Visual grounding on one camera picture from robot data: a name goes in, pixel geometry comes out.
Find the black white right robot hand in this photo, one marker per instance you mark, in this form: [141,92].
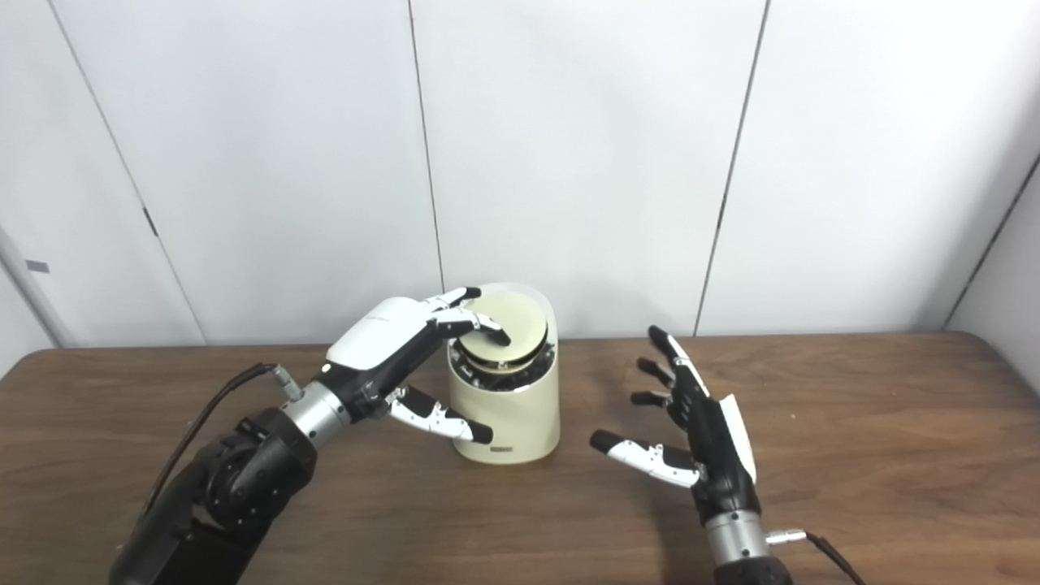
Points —
[719,455]

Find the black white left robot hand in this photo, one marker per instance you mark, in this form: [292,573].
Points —
[378,333]

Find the cream round bin lid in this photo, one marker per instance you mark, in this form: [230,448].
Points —
[524,321]

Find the cream-colored desktop trash bin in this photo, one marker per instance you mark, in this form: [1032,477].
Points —
[520,414]

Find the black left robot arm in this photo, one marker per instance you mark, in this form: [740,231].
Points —
[219,496]

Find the black wall panel hinge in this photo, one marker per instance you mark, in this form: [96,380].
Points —
[150,222]

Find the small grey wall tag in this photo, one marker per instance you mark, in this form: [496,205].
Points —
[36,266]

